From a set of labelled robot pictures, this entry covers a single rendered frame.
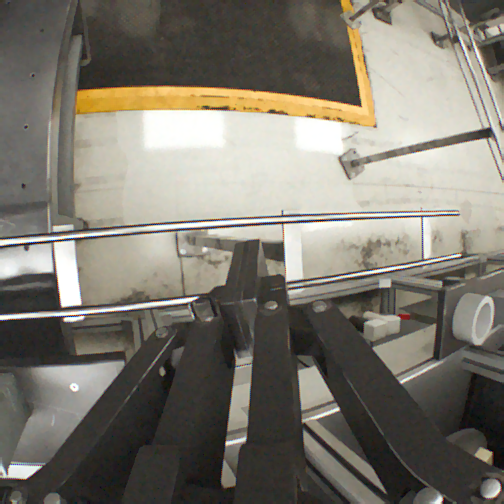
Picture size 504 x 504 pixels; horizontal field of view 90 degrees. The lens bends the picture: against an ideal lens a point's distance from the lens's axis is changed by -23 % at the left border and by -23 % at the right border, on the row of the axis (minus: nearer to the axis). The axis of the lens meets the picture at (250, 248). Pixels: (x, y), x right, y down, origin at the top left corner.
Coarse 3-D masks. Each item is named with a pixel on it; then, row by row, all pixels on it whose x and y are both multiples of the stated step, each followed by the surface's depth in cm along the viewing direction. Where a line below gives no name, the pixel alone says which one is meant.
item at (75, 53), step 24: (72, 24) 52; (72, 48) 80; (72, 72) 81; (72, 96) 82; (72, 120) 84; (72, 144) 86; (72, 168) 87; (72, 192) 87; (72, 216) 87; (72, 336) 57
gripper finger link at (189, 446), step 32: (192, 352) 11; (192, 384) 9; (224, 384) 11; (192, 416) 8; (224, 416) 10; (160, 448) 7; (192, 448) 7; (224, 448) 9; (160, 480) 6; (192, 480) 6
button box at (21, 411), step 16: (0, 384) 23; (16, 384) 26; (0, 400) 21; (16, 400) 24; (0, 416) 20; (16, 416) 23; (0, 432) 19; (16, 432) 22; (0, 448) 17; (16, 448) 21; (0, 464) 16
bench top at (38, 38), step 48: (0, 0) 37; (48, 0) 42; (0, 48) 39; (48, 48) 44; (0, 96) 41; (48, 96) 45; (0, 144) 42; (48, 144) 46; (0, 192) 43; (48, 192) 47; (0, 288) 44; (48, 288) 48; (0, 336) 44; (48, 336) 48
